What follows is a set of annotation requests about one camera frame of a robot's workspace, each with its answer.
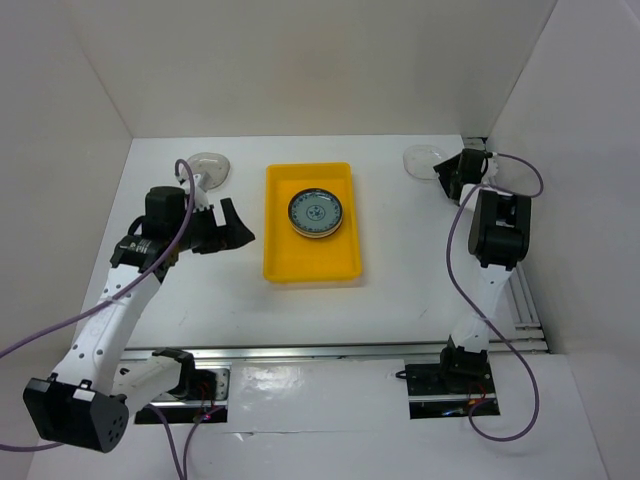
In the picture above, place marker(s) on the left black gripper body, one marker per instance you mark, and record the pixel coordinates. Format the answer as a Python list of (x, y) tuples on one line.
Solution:
[(199, 233)]

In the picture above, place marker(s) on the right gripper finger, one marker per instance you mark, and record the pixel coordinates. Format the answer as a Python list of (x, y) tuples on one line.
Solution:
[(442, 187), (447, 167)]

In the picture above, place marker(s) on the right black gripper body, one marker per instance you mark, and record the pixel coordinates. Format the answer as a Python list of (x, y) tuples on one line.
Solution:
[(453, 175)]

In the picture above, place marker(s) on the clear glass plate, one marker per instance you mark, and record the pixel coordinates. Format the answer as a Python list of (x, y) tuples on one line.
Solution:
[(419, 161)]

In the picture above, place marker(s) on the smoky glass plate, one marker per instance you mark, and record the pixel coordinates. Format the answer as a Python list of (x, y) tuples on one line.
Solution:
[(213, 169)]

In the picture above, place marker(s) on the cream plate with calligraphy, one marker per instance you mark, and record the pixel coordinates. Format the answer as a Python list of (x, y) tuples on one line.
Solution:
[(314, 234)]

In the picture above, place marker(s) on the blue patterned plate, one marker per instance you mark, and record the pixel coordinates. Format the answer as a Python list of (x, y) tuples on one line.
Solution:
[(315, 209)]

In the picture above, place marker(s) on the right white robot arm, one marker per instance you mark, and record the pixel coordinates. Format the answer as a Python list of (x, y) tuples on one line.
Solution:
[(498, 239)]

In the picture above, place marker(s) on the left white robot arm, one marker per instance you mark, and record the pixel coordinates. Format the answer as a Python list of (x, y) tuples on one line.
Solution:
[(88, 398)]

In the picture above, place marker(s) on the yellow plastic bin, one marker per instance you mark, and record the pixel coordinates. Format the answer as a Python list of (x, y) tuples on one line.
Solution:
[(290, 257)]

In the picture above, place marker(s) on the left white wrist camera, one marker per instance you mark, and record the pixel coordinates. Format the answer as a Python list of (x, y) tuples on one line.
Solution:
[(200, 192)]

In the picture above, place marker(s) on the aluminium rail right side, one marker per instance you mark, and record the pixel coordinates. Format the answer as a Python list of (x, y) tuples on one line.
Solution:
[(529, 333)]

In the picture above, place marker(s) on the aluminium rail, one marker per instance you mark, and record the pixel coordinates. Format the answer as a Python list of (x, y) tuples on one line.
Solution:
[(284, 353), (529, 333)]

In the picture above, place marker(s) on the aluminium rail front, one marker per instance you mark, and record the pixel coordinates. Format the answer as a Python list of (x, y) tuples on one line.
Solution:
[(284, 353)]

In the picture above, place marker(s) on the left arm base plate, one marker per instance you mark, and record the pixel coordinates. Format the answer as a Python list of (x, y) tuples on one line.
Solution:
[(207, 399)]

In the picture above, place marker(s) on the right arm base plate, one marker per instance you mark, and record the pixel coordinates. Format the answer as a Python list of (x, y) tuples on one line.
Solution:
[(431, 395)]

